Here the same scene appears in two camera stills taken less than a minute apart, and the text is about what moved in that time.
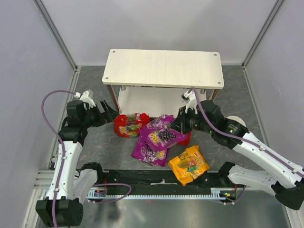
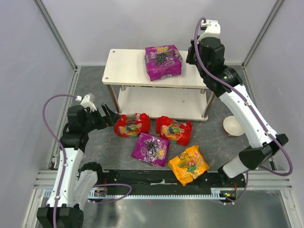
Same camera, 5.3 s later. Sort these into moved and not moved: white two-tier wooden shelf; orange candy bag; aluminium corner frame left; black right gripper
Moved: black right gripper
Not moved: aluminium corner frame left; white two-tier wooden shelf; orange candy bag
